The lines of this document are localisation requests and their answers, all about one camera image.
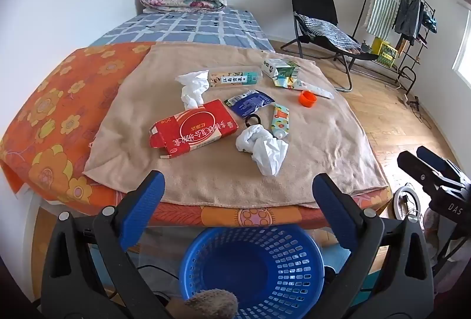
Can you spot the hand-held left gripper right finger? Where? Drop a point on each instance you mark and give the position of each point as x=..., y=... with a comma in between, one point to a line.
x=333, y=208

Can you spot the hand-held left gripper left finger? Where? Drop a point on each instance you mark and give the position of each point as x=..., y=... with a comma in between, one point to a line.
x=143, y=208

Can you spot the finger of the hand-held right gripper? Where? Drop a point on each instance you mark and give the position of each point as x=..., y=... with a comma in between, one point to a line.
x=419, y=172
x=438, y=159

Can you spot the large white tissue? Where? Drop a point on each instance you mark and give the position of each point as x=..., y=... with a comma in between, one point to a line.
x=265, y=149

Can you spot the blue plastic basket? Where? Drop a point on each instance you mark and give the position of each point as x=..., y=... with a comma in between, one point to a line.
x=257, y=267

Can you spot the red tissue box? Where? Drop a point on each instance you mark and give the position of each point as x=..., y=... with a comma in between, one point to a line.
x=195, y=127

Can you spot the colourful patterned tube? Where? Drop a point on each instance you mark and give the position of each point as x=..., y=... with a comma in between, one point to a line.
x=280, y=120

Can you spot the orange bottle cap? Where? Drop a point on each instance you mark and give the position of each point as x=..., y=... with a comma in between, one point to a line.
x=308, y=99

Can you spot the white tube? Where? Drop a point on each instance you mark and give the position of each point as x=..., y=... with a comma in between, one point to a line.
x=314, y=89

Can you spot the small white tissue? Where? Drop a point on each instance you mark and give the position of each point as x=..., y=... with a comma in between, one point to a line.
x=193, y=89

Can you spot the blue foil wrapper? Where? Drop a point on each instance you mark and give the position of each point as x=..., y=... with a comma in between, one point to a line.
x=250, y=102

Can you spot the yellow green wrapper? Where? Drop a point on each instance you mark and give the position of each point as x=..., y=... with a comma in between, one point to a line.
x=282, y=83

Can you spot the green white carton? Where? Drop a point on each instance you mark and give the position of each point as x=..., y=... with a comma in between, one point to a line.
x=278, y=68

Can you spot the clear plastic bottle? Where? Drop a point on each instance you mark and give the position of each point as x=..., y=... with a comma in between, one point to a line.
x=235, y=77

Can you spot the tan fleece blanket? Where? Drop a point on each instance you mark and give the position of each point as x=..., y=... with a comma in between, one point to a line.
x=312, y=157

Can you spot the black clothes rack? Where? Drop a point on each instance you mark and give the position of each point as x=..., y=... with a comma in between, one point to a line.
x=408, y=61

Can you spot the window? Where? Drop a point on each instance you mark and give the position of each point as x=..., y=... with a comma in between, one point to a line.
x=464, y=46

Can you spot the brown fuzzy object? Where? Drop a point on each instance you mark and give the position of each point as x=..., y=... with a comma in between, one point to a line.
x=213, y=304

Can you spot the yellow plastic crate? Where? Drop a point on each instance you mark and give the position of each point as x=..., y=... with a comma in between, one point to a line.
x=384, y=52

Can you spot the orange floral bedsheet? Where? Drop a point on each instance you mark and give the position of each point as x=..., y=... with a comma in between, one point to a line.
x=55, y=113

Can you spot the teal hanging garment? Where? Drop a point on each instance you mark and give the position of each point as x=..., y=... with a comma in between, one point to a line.
x=429, y=21

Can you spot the dark hanging jacket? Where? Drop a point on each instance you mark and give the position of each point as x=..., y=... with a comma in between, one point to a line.
x=408, y=15

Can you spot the blue striped cloth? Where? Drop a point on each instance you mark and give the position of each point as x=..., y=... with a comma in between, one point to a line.
x=327, y=32

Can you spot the blue plaid bedsheet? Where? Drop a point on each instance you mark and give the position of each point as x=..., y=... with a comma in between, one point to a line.
x=191, y=28

